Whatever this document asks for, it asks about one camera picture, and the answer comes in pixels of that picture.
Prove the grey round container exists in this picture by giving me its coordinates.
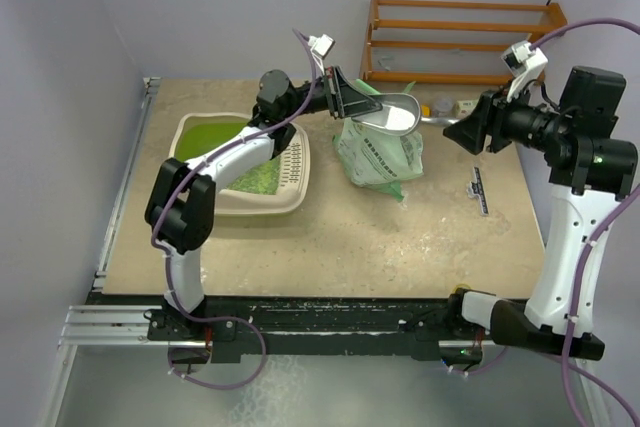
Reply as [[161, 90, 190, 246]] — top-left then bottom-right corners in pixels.
[[431, 96, 455, 117]]

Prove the silver metal scoop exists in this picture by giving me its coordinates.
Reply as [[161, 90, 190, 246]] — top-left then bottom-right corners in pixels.
[[351, 93, 459, 136]]

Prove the beige green litter box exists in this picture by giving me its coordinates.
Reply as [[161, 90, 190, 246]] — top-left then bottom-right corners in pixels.
[[169, 112, 311, 216]]

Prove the green white carton box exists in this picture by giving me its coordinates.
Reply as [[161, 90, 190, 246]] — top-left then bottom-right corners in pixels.
[[453, 100, 477, 119]]

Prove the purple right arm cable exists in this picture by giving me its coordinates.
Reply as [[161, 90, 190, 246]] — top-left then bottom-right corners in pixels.
[[449, 17, 640, 427]]

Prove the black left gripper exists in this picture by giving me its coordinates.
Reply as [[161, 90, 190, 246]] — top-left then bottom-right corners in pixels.
[[282, 67, 381, 120]]

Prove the green litter pellets pile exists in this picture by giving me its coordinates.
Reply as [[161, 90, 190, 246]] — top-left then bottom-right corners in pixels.
[[228, 157, 280, 195]]

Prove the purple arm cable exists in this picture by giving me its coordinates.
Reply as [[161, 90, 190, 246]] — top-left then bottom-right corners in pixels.
[[449, 17, 640, 427], [149, 29, 326, 391]]

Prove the green cat litter bag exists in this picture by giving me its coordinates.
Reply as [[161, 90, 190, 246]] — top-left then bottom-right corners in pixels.
[[333, 77, 426, 203]]

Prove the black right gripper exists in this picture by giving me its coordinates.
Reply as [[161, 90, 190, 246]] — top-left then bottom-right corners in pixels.
[[443, 77, 571, 155]]

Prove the black white bag sealing strip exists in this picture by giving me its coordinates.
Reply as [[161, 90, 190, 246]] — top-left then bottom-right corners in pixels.
[[467, 166, 489, 216]]

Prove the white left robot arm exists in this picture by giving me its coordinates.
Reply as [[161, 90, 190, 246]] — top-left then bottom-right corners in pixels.
[[144, 67, 382, 339]]

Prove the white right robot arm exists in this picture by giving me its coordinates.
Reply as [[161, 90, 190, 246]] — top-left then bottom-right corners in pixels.
[[443, 66, 639, 360]]

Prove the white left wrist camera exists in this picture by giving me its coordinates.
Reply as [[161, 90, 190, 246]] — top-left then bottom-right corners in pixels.
[[307, 34, 335, 70]]

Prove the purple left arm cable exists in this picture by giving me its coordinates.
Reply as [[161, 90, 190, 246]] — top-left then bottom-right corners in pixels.
[[149, 29, 326, 391]]

